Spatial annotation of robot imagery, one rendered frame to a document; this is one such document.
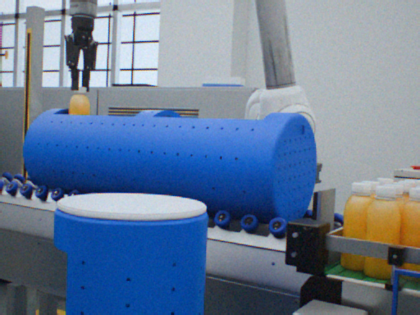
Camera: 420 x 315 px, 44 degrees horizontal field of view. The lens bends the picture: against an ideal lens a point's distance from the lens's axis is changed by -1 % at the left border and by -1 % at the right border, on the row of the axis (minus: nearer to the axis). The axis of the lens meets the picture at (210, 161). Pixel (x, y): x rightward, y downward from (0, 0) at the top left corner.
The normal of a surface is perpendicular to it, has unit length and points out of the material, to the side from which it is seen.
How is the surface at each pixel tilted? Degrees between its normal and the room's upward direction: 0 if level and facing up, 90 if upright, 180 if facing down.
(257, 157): 79
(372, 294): 90
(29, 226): 70
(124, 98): 90
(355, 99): 90
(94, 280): 90
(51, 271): 109
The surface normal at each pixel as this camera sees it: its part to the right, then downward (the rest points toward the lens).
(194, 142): -0.46, -0.39
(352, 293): -0.54, 0.02
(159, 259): 0.47, 0.07
